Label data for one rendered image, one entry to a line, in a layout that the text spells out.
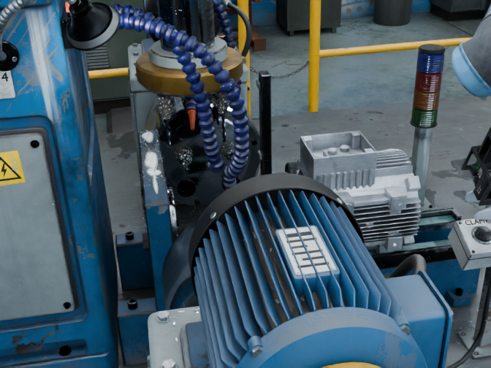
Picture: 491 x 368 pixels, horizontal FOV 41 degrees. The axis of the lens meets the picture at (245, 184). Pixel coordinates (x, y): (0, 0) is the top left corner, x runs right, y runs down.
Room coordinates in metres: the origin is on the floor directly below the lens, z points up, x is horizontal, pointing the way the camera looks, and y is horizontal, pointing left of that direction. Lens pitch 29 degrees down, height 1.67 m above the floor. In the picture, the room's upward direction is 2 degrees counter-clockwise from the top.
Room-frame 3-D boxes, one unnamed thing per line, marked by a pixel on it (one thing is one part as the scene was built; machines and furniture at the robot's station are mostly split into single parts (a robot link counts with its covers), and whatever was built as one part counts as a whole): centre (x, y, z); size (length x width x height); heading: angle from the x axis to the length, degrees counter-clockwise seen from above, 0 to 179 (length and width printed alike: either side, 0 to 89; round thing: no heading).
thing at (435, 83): (1.46, -0.44, 1.14); 0.06 x 0.06 x 0.04
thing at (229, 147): (1.40, 0.10, 1.04); 0.41 x 0.25 x 0.25; 9
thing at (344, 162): (1.11, -0.18, 1.11); 0.12 x 0.11 x 0.07; 99
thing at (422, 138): (1.46, -0.44, 1.01); 0.08 x 0.08 x 0.42; 9
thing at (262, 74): (1.23, -0.05, 1.12); 0.04 x 0.03 x 0.26; 99
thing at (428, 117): (1.46, -0.44, 1.05); 0.06 x 0.06 x 0.04
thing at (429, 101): (1.46, -0.44, 1.10); 0.06 x 0.06 x 0.04
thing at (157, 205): (1.05, 0.20, 0.97); 0.30 x 0.11 x 0.34; 9
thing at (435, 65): (1.46, -0.44, 1.19); 0.06 x 0.06 x 0.04
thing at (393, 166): (1.12, -0.21, 1.01); 0.20 x 0.19 x 0.19; 99
